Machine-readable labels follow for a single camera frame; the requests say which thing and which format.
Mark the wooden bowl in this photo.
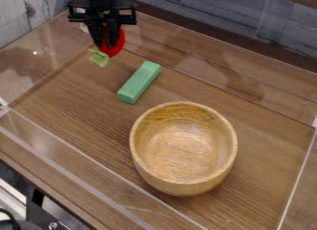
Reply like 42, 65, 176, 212
128, 101, 238, 197

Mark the black cable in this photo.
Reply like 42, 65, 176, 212
0, 207, 22, 230

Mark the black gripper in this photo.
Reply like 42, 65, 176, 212
65, 0, 137, 49

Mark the green rectangular block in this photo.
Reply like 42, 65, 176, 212
116, 60, 160, 104

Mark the black table leg clamp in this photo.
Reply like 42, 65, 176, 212
25, 188, 69, 230

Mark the red plush strawberry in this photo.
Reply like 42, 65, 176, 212
89, 24, 125, 67

